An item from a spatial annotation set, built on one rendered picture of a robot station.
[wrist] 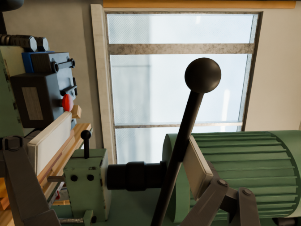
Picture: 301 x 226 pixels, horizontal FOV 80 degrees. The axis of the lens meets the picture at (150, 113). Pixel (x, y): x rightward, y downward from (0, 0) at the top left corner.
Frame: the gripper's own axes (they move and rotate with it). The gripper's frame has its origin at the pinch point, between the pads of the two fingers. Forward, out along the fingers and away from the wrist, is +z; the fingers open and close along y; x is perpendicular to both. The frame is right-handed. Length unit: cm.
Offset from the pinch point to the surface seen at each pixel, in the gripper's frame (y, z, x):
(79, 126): -17, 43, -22
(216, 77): 6.5, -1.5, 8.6
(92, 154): -6.0, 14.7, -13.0
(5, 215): -16.2, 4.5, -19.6
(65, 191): -28, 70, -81
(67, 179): -9.2, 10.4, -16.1
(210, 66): 5.7, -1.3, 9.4
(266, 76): 114, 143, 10
